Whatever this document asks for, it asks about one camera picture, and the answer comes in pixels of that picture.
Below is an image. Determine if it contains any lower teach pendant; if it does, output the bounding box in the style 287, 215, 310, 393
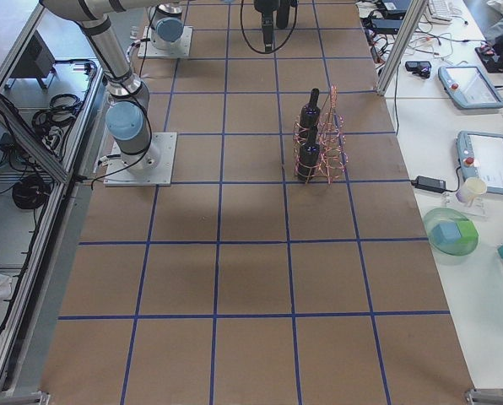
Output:
456, 131, 503, 195

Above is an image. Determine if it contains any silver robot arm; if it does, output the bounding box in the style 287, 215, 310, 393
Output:
42, 1, 192, 186
148, 1, 184, 50

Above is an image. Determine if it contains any black box under table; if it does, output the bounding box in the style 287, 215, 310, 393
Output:
5, 30, 56, 89

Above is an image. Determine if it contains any green glass bowl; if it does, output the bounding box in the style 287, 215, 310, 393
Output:
423, 208, 479, 256

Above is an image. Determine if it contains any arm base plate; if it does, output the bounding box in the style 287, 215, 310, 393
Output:
138, 26, 192, 59
103, 132, 177, 186

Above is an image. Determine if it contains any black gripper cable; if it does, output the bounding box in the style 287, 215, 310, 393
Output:
239, 0, 299, 55

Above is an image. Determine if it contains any upper teach pendant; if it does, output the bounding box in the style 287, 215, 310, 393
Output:
437, 65, 503, 110

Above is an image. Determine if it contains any black power adapter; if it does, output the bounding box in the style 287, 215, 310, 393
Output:
411, 175, 446, 193

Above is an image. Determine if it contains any green cube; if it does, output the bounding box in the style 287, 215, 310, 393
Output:
456, 219, 479, 244

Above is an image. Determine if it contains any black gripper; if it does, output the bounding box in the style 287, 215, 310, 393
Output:
253, 0, 297, 53

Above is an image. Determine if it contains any aluminium frame post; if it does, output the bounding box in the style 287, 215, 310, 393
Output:
376, 0, 427, 96

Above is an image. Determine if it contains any dark wine bottle in basket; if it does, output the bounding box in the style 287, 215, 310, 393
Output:
297, 125, 320, 182

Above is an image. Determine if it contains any paper cup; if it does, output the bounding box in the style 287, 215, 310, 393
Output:
456, 177, 487, 204

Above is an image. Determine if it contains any teach pendant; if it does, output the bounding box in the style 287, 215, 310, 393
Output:
456, 131, 503, 195
437, 65, 503, 110

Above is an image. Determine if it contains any blue cube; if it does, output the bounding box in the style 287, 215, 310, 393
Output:
431, 222, 460, 245

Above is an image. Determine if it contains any copper wire wine basket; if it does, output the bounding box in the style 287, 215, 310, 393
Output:
293, 85, 348, 184

